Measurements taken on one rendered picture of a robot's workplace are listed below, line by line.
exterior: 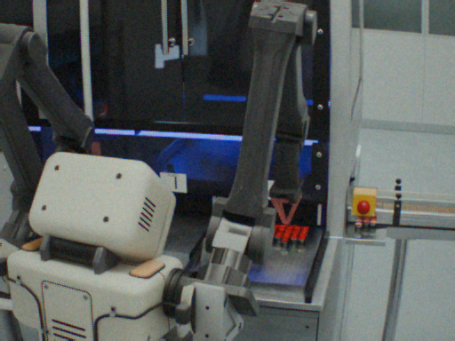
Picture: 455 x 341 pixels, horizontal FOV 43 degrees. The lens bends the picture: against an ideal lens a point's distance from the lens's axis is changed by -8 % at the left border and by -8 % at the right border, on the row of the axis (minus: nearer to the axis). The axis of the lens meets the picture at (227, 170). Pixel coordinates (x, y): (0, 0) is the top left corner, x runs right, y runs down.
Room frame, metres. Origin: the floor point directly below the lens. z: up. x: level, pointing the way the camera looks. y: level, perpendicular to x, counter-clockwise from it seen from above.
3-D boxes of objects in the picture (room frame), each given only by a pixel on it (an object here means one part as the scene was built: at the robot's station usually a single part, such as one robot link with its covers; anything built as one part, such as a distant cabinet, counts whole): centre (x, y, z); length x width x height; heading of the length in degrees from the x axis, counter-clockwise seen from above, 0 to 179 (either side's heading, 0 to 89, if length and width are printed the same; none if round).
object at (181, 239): (1.73, 0.19, 0.90); 0.34 x 0.26 x 0.04; 165
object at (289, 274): (1.53, -0.11, 0.90); 0.34 x 0.26 x 0.04; 164
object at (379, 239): (1.72, -0.43, 0.87); 0.14 x 0.13 x 0.02; 165
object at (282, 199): (1.36, -0.14, 1.13); 0.07 x 0.07 x 0.09; 74
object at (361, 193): (1.69, -0.41, 1.00); 0.08 x 0.07 x 0.07; 165
